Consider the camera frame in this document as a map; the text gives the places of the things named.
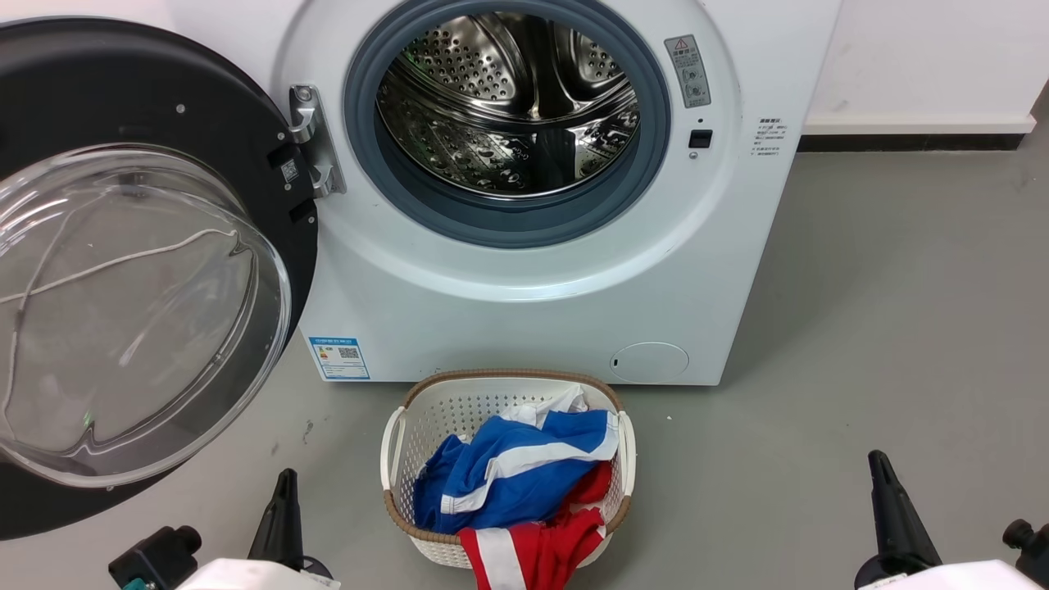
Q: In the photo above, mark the red white striped garment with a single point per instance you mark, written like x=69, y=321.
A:
x=533, y=553

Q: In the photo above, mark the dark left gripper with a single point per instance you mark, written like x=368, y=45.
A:
x=318, y=567

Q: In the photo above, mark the white plastic laundry basket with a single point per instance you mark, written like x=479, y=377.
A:
x=426, y=426

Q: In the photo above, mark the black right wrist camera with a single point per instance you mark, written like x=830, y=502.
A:
x=1028, y=547

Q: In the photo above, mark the blue energy label sticker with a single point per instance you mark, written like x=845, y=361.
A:
x=339, y=358

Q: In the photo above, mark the blue white striped garment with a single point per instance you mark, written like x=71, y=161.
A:
x=508, y=479

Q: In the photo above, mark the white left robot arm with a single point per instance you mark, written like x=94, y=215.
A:
x=254, y=576

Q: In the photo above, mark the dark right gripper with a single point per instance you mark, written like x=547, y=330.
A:
x=870, y=575

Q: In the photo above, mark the white front-load washing machine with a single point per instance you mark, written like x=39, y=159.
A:
x=533, y=287

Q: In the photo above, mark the grey warning sticker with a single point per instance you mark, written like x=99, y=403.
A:
x=687, y=70

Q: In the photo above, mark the metal door hinge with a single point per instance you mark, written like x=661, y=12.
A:
x=315, y=135

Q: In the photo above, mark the stainless steel perforated drum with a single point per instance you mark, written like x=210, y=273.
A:
x=508, y=106

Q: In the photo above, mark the round white filter cover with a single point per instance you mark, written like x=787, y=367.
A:
x=649, y=362

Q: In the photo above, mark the black round glass washer door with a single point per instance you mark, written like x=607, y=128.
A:
x=205, y=131

